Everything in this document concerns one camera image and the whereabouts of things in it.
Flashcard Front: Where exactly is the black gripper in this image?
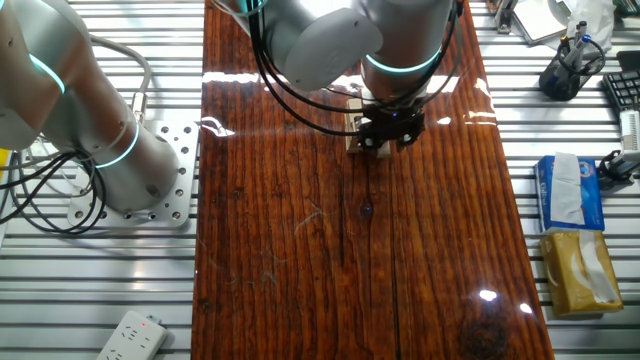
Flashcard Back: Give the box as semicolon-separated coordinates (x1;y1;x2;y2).
356;104;426;152

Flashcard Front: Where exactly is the brown wooden board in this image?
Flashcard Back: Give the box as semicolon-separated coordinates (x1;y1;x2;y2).
191;0;556;360

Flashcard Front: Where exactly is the black mesh pen holder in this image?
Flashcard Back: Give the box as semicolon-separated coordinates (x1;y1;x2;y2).
538;38;608;103

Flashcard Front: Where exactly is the white notepad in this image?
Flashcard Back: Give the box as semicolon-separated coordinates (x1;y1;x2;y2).
510;0;570;45

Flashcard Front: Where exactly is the marker with blue cap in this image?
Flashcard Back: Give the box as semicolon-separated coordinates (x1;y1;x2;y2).
568;33;594;71

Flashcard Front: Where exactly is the blue tissue pack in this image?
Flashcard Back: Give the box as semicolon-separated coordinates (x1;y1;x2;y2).
532;152;607;236

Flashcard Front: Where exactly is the silver robot mounting plate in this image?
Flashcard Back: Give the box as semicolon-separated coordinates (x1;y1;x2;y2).
66;119;201;231

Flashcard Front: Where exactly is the gold tissue pack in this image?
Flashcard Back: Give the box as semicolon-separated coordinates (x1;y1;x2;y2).
539;229;625;319

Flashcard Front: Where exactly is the white plastic bag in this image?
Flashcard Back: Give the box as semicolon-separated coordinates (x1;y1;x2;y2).
547;0;617;54

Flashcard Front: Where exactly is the black keyboard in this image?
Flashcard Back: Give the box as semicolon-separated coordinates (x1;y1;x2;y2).
601;69;640;114

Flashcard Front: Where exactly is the white ribbed adapter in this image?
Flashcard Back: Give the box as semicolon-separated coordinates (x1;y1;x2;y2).
618;109;640;154

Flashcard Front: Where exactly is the black flat device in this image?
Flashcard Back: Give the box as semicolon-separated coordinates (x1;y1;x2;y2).
615;49;640;74

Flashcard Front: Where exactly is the white power strip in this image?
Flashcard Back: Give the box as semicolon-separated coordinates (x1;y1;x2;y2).
94;310;170;360

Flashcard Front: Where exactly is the colourful Mondrian pattern cloth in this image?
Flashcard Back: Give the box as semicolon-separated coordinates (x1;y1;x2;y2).
0;148;11;201

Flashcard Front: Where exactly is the long gripper cable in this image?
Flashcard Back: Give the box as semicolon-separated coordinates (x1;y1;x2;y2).
252;0;464;114
247;0;361;137

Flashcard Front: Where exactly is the small metal bracket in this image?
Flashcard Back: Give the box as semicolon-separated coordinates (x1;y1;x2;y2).
494;0;519;35

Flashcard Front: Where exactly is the black cable clump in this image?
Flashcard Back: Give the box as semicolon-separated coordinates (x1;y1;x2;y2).
596;149;632;192

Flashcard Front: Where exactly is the thick grey base cable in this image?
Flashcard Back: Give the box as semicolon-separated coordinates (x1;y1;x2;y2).
85;33;154;126

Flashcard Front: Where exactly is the black base cable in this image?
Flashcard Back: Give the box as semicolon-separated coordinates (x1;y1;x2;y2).
0;148;96;221
8;149;109;235

